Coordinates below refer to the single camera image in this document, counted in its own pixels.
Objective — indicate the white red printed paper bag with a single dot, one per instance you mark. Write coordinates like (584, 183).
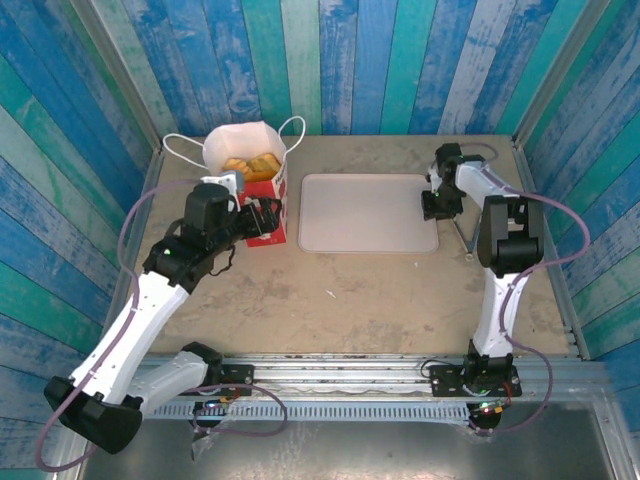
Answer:
(225, 145)

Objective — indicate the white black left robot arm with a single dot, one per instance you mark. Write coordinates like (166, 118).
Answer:
(125, 340)

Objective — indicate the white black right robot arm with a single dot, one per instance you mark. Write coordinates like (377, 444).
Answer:
(500, 310)

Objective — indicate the pale rectangular plastic tray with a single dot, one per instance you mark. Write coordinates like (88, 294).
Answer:
(360, 215)

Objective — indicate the small circuit board with LEDs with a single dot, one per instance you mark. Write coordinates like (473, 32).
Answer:
(487, 409)
(215, 403)

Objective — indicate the grey sheet metal panel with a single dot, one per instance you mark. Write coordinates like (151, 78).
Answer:
(350, 455)

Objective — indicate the aluminium table side rail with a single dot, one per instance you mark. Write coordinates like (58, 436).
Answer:
(562, 295)
(152, 172)

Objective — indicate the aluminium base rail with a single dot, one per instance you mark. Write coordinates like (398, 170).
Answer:
(340, 375)

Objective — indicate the aluminium corner post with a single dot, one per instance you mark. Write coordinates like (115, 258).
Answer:
(560, 75)
(121, 75)

